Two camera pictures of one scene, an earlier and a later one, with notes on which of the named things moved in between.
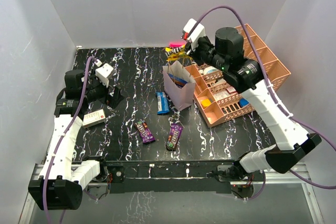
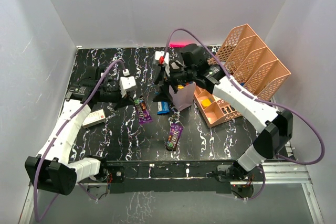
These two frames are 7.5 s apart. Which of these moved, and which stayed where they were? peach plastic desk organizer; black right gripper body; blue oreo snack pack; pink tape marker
Moved: black right gripper body
Stayed: pink tape marker; blue oreo snack pack; peach plastic desk organizer
